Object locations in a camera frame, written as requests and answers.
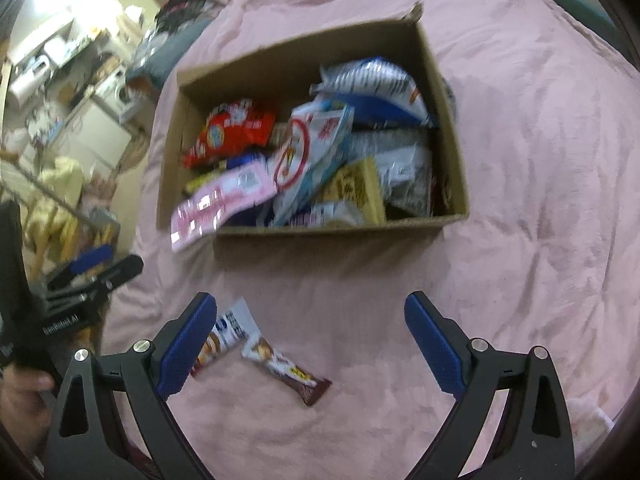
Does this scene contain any pink snack packet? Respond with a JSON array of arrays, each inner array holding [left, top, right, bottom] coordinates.
[[170, 158, 278, 252]]

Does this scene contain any white cake snack packet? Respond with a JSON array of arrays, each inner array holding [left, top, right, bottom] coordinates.
[[191, 298, 259, 376]]

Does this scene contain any blue white snack bag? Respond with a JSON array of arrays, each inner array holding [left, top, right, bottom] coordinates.
[[220, 152, 265, 170]]

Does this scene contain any red cartoon snack bag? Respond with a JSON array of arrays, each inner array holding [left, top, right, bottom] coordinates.
[[182, 99, 279, 169]]

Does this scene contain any brown chocolate bar packet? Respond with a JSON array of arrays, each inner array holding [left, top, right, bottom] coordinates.
[[242, 333, 332, 406]]

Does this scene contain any white red logo bag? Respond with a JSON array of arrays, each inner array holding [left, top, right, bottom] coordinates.
[[256, 99, 355, 228]]

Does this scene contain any white blue chip bag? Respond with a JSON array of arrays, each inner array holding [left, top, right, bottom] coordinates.
[[309, 56, 431, 128]]

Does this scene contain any person's left hand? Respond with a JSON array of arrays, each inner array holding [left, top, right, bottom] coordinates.
[[1, 364, 55, 457]]

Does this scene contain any pink patterned cloth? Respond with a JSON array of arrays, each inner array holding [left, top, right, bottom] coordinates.
[[566, 398, 614, 472]]

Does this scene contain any yellow garment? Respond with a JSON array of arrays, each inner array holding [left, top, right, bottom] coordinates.
[[26, 157, 85, 237]]

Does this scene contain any yellow snack bag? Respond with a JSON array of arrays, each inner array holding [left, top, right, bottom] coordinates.
[[181, 169, 224, 198]]

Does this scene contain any white kitchen cabinet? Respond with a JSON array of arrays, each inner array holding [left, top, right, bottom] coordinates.
[[52, 100, 131, 178]]

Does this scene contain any white washing machine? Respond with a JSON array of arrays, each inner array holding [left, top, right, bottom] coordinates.
[[93, 65, 134, 122]]

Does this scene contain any white kitchen appliance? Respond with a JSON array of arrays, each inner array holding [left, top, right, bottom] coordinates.
[[6, 54, 52, 110]]

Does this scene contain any pink bed duvet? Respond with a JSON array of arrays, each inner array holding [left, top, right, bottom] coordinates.
[[102, 0, 639, 479]]

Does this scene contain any yellow brown snack packet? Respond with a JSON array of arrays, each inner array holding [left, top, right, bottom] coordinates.
[[317, 157, 386, 226]]

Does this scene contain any pile of clothes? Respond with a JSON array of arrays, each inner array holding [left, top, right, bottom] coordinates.
[[155, 0, 214, 32]]

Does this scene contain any brown cardboard box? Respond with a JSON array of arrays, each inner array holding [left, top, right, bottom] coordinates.
[[156, 4, 470, 230]]

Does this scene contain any silver grey snack bag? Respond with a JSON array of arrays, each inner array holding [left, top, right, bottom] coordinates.
[[348, 128, 433, 218]]

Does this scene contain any grey striped garment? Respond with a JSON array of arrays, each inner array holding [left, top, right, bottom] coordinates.
[[442, 78, 458, 122]]

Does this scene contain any teal bed edge cushion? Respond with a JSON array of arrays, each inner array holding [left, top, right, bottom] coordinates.
[[553, 0, 616, 38]]

